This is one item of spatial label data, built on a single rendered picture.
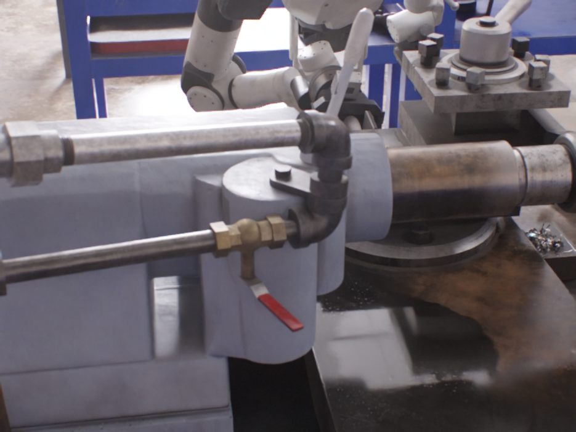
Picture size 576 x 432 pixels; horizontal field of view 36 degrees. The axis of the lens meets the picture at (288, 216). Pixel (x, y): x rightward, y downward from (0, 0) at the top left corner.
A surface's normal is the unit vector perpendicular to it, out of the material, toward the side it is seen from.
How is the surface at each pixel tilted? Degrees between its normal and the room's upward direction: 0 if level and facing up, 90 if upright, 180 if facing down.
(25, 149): 56
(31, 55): 0
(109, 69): 90
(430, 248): 50
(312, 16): 133
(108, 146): 63
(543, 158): 31
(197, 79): 111
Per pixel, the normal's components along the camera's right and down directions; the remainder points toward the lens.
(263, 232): 0.38, 0.07
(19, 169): 0.44, 0.59
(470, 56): -0.65, 0.36
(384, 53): 0.15, 0.48
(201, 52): -0.39, 0.72
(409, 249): 0.00, -0.19
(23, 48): 0.00, -0.88
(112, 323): 0.14, 0.09
